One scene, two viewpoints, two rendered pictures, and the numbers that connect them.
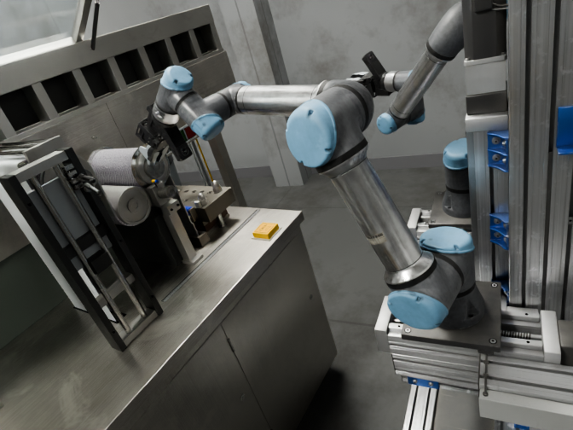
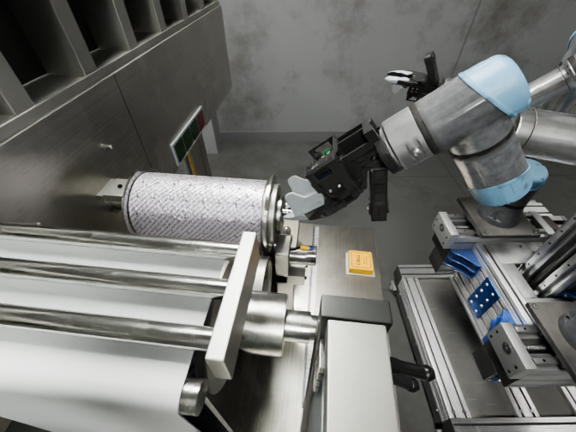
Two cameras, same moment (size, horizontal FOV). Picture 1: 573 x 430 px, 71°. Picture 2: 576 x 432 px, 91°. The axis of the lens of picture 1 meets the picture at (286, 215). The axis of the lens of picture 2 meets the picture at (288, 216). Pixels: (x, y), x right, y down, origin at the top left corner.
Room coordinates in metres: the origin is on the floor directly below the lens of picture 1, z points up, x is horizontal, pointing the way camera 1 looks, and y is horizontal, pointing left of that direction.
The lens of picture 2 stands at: (0.95, 0.56, 1.63)
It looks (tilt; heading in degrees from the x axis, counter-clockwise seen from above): 45 degrees down; 327
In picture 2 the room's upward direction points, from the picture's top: straight up
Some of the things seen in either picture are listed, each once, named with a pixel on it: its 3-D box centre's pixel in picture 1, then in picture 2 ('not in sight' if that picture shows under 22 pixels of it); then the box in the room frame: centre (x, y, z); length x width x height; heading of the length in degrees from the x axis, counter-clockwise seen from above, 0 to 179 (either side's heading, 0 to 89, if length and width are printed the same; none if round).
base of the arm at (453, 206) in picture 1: (465, 194); (503, 206); (1.17, -0.61, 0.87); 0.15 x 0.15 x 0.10
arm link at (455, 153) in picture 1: (464, 162); (520, 181); (1.17, -0.61, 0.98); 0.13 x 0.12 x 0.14; 121
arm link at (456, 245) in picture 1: (446, 258); not in sight; (0.75, -0.33, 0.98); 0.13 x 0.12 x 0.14; 133
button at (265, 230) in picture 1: (265, 230); (360, 262); (1.26, 0.09, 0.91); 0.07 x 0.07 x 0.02; 50
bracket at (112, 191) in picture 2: not in sight; (118, 189); (1.48, 0.60, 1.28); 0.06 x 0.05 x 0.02; 50
